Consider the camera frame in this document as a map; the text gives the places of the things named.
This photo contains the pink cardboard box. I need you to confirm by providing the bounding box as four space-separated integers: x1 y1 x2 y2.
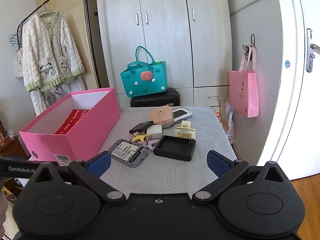
19 87 121 165

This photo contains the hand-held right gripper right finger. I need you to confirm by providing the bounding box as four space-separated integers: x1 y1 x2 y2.
191 150 292 204

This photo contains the black metal clothes rack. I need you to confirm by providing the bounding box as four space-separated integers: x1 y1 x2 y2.
19 0 102 88

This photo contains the red printed cloth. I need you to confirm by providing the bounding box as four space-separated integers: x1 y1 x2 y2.
54 109 90 135

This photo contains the yellow star hair clip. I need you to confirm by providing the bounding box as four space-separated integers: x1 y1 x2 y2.
131 132 152 143

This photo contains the purple star hair clip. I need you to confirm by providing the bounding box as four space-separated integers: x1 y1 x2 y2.
142 139 159 153

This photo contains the brown wooden cabinet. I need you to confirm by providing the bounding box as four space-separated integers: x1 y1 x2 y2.
0 120 28 160

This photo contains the white grey power bank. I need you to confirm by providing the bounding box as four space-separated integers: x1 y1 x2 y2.
174 107 193 124

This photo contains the white tote bag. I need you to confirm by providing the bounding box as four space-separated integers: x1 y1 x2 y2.
14 50 24 78

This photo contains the pink paper bag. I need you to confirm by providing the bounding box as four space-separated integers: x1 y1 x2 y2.
229 44 259 118

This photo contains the white door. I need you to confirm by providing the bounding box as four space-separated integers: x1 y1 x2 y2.
257 0 320 180

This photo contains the cream claw hair clip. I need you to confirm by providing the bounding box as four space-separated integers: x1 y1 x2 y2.
174 121 196 139

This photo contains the teal felt bag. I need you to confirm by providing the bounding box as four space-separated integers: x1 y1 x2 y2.
120 46 168 98

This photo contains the grey pocket router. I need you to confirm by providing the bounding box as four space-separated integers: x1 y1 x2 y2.
111 139 149 167

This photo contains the green wire hanger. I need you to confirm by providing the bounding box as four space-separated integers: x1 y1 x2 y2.
9 29 24 47

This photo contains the black silicone case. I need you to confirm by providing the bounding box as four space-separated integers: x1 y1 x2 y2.
153 135 197 162

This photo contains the light wood wardrobe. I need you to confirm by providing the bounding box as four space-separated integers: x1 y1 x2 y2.
95 0 233 109

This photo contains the black suitcase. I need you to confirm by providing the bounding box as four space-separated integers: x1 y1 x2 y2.
129 87 181 108

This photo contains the white plastic bag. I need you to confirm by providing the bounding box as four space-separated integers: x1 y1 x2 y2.
44 86 63 108

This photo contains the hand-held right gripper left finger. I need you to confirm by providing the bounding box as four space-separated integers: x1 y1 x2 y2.
30 151 127 204

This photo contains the silver door handle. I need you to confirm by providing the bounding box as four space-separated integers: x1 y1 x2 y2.
305 28 320 73

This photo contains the clear plastic bag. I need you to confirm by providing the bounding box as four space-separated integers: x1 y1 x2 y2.
216 100 235 144

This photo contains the light wooden board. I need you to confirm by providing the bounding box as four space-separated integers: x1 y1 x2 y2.
37 0 100 90

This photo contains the round pink compact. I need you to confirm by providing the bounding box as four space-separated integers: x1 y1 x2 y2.
148 106 174 127

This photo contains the white charger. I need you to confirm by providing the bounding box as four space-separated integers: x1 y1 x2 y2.
146 124 163 139

